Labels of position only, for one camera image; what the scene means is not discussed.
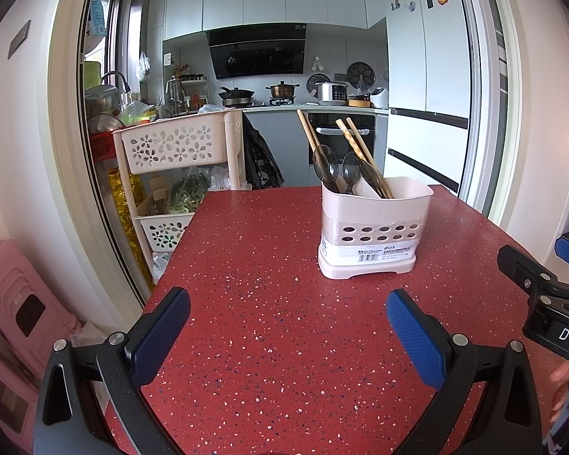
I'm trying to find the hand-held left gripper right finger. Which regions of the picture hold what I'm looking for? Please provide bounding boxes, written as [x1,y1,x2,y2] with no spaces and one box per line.
[385,288,542,455]

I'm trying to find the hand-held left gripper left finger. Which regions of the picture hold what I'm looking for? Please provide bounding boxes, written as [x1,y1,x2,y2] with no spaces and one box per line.
[34,286,192,455]

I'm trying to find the cream plastic utensil holder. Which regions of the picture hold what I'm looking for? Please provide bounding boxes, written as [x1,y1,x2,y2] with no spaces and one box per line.
[318,176,434,279]

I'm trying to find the dark translucent spoon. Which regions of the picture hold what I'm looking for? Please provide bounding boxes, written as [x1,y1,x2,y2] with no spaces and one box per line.
[342,152,362,195]
[359,157,384,198]
[312,144,343,194]

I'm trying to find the person's right hand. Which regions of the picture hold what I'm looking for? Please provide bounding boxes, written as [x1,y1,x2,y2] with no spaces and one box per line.
[550,361,569,420]

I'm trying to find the gold foil package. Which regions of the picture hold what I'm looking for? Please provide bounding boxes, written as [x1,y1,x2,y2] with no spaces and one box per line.
[105,168,155,290]

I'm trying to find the bag of green vegetables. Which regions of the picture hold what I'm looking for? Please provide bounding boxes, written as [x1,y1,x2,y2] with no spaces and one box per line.
[163,167,212,215]

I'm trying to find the pink plastic stool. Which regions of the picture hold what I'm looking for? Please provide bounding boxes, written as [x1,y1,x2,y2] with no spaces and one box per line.
[0,341,41,441]
[0,239,83,380]

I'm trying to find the glass sliding door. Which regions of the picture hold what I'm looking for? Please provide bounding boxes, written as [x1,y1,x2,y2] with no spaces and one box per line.
[455,0,513,221]

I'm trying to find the cream plastic storage cart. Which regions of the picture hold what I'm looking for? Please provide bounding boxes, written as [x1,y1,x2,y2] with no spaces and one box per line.
[112,109,245,290]

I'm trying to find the red basket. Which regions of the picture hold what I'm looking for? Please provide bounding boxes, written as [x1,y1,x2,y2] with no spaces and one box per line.
[89,132,118,161]

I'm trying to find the black bag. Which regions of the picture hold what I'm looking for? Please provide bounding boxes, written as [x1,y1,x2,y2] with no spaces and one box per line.
[242,114,285,191]

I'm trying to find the grey kitchen counter cabinet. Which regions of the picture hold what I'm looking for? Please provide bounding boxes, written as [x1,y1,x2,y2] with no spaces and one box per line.
[242,104,390,190]

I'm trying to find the white refrigerator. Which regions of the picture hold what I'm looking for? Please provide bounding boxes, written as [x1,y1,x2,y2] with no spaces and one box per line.
[385,0,475,195]

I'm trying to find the spice rack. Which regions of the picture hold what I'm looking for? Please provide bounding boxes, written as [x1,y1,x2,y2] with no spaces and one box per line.
[165,75,208,117]

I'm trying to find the metal pot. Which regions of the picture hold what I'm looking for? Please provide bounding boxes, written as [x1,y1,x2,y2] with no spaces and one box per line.
[84,84,120,117]

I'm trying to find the round divided tray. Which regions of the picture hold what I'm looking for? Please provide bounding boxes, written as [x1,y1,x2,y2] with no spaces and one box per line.
[347,61,376,90]

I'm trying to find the silver rice cooker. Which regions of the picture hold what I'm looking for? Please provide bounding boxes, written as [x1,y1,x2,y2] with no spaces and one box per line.
[315,80,348,104]

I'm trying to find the black wok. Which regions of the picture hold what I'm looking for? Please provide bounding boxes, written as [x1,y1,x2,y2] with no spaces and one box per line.
[218,86,257,106]

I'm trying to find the metal faucet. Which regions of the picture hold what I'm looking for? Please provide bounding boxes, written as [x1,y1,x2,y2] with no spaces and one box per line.
[101,71,132,105]

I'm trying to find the yellow green container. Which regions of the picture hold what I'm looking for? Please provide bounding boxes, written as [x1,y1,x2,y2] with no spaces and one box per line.
[82,61,101,92]

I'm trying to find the bronze cooking pot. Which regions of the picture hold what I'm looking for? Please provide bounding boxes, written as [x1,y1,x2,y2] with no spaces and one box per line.
[266,80,300,100]

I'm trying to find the black range hood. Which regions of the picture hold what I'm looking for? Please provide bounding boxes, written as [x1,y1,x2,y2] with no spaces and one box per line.
[206,23,309,80]

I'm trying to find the hanging blue packet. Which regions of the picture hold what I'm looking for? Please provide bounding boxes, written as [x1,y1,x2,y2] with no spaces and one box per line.
[88,0,107,38]

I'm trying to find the round wire rack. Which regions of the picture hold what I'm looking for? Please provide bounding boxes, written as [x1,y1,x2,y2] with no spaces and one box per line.
[306,72,331,96]

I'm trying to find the grey wall plate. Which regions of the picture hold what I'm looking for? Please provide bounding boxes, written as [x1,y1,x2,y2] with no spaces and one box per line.
[7,20,32,61]

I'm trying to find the white wall cabinets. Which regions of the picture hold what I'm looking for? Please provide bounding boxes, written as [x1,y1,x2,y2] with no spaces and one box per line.
[162,0,388,42]

